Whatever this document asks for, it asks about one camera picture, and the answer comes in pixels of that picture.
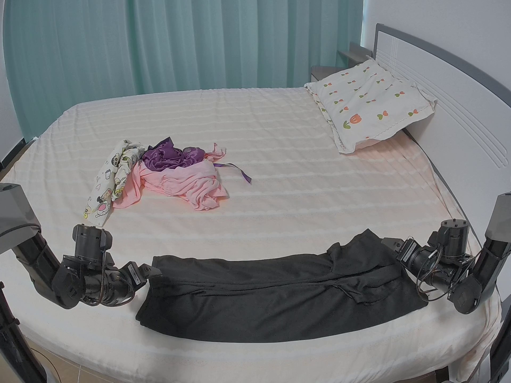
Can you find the black cable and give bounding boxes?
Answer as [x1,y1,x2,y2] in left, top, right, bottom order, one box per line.
[415,272,452,303]

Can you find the black T-shirt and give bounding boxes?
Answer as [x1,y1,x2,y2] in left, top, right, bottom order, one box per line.
[136,229,428,343]

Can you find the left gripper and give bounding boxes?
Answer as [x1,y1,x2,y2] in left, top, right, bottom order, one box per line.
[106,261,163,306]

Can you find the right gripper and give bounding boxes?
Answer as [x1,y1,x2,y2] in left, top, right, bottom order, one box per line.
[381,236,444,290]

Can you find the white printed garment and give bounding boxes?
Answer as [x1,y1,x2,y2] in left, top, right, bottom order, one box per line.
[83,139,145,227]

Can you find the pink garment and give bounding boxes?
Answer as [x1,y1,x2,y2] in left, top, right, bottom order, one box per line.
[113,142,229,211]

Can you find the blue-green curtain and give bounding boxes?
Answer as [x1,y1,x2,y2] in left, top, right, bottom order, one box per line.
[2,0,365,143]

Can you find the white printed pillow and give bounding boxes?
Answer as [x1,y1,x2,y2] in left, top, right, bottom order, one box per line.
[304,55,438,155]

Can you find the grey bedside table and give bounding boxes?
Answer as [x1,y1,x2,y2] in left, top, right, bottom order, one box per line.
[311,41,376,82]

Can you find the purple garment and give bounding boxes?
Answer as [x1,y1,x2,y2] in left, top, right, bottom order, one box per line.
[142,136,253,184]

